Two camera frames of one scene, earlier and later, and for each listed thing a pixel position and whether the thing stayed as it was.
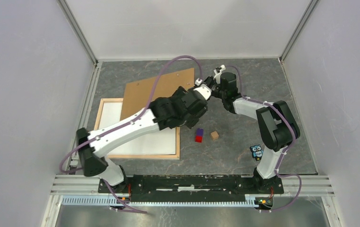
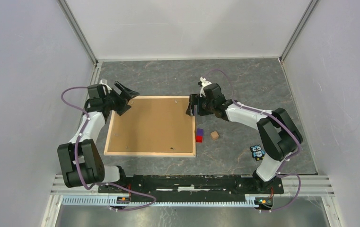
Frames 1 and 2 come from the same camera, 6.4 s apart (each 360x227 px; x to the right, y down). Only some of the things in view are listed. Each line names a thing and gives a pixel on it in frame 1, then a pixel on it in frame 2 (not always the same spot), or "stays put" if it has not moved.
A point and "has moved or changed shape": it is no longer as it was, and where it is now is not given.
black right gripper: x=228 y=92 to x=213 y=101
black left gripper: x=193 y=119 to x=123 y=100
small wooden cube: x=215 y=135 stays put
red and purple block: x=198 y=136 stays put
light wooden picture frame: x=143 y=156 has moved or changed shape
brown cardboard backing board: x=137 y=93 to x=152 y=125
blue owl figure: x=257 y=152 stays put
